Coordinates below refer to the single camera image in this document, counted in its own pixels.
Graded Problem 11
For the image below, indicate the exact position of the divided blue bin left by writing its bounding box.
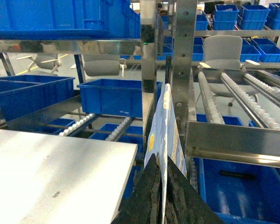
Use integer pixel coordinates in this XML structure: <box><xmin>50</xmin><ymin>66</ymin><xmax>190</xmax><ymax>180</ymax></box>
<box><xmin>0</xmin><ymin>75</ymin><xmax>74</xmax><ymax>121</ymax></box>

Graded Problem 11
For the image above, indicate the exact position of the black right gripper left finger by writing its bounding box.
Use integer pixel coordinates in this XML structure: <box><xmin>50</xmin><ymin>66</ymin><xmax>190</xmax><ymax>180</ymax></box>
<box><xmin>112</xmin><ymin>154</ymin><xmax>161</xmax><ymax>224</ymax></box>

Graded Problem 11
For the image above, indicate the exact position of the blue bin lower right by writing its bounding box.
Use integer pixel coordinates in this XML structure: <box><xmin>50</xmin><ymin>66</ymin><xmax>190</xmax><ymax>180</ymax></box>
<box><xmin>194</xmin><ymin>158</ymin><xmax>280</xmax><ymax>224</ymax></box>

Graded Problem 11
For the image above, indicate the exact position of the flower gift bag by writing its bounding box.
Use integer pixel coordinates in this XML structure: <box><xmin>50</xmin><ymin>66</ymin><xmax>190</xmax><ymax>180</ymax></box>
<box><xmin>144</xmin><ymin>84</ymin><xmax>187</xmax><ymax>224</ymax></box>

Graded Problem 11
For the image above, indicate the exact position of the blue bin centre shelf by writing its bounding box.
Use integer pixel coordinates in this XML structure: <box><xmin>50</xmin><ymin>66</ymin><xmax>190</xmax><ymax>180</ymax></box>
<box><xmin>77</xmin><ymin>78</ymin><xmax>163</xmax><ymax>119</ymax></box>

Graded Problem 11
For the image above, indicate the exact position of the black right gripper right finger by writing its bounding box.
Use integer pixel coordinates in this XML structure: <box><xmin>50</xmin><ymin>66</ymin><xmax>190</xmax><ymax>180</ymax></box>
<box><xmin>165</xmin><ymin>157</ymin><xmax>223</xmax><ymax>224</ymax></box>

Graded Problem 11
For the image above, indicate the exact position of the steel rack upright post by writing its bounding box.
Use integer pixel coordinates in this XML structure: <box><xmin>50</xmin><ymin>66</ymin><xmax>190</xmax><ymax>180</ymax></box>
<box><xmin>171</xmin><ymin>0</ymin><xmax>197</xmax><ymax>140</ymax></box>

